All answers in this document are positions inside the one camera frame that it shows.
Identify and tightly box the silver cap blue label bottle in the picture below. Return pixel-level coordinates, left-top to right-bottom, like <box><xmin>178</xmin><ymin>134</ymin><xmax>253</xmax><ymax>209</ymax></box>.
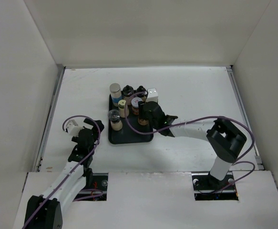
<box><xmin>109</xmin><ymin>83</ymin><xmax>123</xmax><ymax>107</ymax></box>

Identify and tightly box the yellow cap spice bottle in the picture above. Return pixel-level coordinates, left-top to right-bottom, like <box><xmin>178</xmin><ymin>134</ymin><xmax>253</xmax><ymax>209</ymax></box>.
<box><xmin>118</xmin><ymin>99</ymin><xmax>129</xmax><ymax>118</ymax></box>

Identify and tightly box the black cap spice bottle front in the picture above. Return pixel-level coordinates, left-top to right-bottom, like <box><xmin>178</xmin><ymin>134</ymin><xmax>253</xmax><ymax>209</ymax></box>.
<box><xmin>122</xmin><ymin>85</ymin><xmax>134</xmax><ymax>105</ymax></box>

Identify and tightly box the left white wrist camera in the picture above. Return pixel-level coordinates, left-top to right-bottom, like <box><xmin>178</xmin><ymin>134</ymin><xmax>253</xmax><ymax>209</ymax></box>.
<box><xmin>64</xmin><ymin>119</ymin><xmax>83</xmax><ymax>137</ymax></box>

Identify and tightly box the white lid red logo jar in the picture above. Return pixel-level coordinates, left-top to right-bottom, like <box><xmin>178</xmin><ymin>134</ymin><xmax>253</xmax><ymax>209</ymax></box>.
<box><xmin>131</xmin><ymin>97</ymin><xmax>142</xmax><ymax>115</ymax></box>

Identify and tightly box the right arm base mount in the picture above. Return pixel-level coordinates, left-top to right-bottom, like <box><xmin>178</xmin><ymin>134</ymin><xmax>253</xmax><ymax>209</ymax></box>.
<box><xmin>192</xmin><ymin>172</ymin><xmax>238</xmax><ymax>201</ymax></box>

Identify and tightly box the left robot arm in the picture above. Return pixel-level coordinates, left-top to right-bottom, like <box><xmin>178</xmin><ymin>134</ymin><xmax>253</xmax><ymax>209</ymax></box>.
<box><xmin>23</xmin><ymin>116</ymin><xmax>104</xmax><ymax>229</ymax></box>

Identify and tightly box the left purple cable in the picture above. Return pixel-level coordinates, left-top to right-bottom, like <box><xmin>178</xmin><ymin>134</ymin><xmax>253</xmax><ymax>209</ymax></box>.
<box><xmin>21</xmin><ymin>115</ymin><xmax>105</xmax><ymax>229</ymax></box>

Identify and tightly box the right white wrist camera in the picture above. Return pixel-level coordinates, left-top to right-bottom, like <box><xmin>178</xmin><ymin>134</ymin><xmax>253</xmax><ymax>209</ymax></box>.
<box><xmin>145</xmin><ymin>88</ymin><xmax>158</xmax><ymax>103</ymax></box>

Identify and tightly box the pink cap spice bottle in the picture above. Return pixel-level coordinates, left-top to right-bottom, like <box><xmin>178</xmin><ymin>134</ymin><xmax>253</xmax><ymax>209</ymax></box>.
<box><xmin>138</xmin><ymin>119</ymin><xmax>149</xmax><ymax>126</ymax></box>

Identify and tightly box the black cap spice bottle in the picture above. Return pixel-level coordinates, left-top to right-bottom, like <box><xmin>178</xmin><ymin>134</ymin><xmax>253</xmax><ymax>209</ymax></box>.
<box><xmin>136</xmin><ymin>85</ymin><xmax>146</xmax><ymax>98</ymax></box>
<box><xmin>122</xmin><ymin>85</ymin><xmax>134</xmax><ymax>105</ymax></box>

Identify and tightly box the black plastic tray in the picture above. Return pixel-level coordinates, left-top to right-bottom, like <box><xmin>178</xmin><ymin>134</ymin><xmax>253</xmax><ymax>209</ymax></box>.
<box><xmin>108</xmin><ymin>107</ymin><xmax>154</xmax><ymax>145</ymax></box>

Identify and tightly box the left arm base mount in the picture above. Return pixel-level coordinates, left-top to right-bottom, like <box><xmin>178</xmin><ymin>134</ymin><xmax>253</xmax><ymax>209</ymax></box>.
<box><xmin>74</xmin><ymin>168</ymin><xmax>109</xmax><ymax>201</ymax></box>

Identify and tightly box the purple cable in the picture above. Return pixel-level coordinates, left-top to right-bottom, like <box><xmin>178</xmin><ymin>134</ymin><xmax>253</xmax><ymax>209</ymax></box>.
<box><xmin>21</xmin><ymin>115</ymin><xmax>105</xmax><ymax>229</ymax></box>
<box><xmin>124</xmin><ymin>90</ymin><xmax>256</xmax><ymax>194</ymax></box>

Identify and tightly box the grey clear cap spice bottle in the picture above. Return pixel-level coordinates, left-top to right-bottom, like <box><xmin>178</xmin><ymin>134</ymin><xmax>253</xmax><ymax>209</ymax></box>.
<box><xmin>108</xmin><ymin>109</ymin><xmax>123</xmax><ymax>131</ymax></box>

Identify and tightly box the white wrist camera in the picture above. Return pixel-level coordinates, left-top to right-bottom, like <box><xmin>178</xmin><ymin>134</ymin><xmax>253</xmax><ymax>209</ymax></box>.
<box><xmin>64</xmin><ymin>119</ymin><xmax>83</xmax><ymax>137</ymax></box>
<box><xmin>145</xmin><ymin>88</ymin><xmax>158</xmax><ymax>103</ymax></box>

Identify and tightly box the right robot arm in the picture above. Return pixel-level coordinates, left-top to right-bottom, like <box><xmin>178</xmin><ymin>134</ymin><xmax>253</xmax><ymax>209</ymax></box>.
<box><xmin>139</xmin><ymin>102</ymin><xmax>247</xmax><ymax>189</ymax></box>

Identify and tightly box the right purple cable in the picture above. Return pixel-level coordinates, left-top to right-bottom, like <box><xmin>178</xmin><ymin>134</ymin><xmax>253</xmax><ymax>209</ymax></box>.
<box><xmin>124</xmin><ymin>90</ymin><xmax>256</xmax><ymax>194</ymax></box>

